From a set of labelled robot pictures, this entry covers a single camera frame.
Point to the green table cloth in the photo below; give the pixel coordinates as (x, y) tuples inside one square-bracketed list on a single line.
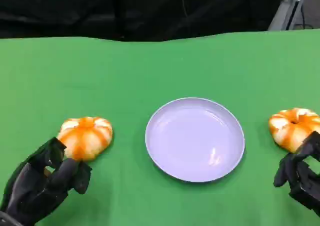
[(100, 85)]

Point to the orange and white bread roll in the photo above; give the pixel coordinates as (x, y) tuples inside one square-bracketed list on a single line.
[(87, 135), (287, 130)]

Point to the lilac plate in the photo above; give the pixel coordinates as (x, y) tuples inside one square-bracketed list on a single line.
[(195, 140)]

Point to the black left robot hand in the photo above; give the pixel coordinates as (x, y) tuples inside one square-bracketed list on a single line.
[(32, 186)]

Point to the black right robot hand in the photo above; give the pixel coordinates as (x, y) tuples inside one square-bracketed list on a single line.
[(305, 183)]

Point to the grey metal frame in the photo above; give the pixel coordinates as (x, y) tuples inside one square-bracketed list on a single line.
[(287, 10)]

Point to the black backdrop cloth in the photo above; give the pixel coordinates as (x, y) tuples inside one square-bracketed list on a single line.
[(75, 10)]

